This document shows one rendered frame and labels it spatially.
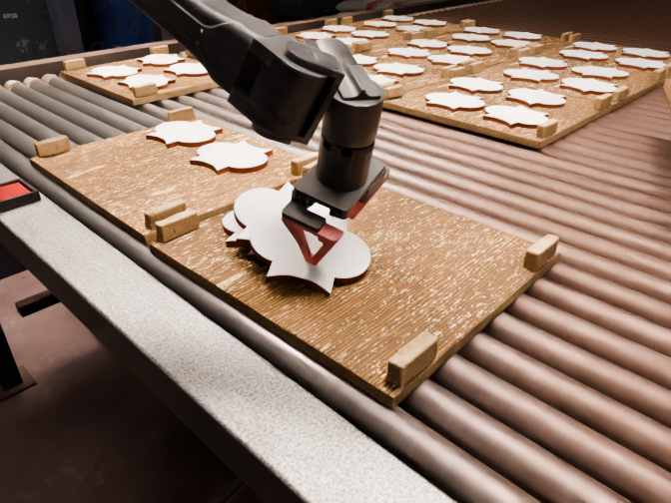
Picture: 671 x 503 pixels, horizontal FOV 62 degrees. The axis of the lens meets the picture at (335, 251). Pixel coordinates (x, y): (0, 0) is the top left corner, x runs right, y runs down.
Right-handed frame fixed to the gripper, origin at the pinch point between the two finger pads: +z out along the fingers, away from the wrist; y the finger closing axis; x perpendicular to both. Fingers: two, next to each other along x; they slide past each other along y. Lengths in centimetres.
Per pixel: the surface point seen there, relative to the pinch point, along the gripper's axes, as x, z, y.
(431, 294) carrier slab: 13.9, 0.6, 1.4
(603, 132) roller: 28, 13, -75
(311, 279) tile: 1.3, 0.9, 7.0
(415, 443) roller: 19.0, -2.1, 20.5
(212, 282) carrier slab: -9.5, 4.6, 11.1
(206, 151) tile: -34.5, 15.1, -20.3
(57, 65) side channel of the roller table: -116, 42, -56
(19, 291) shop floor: -144, 143, -34
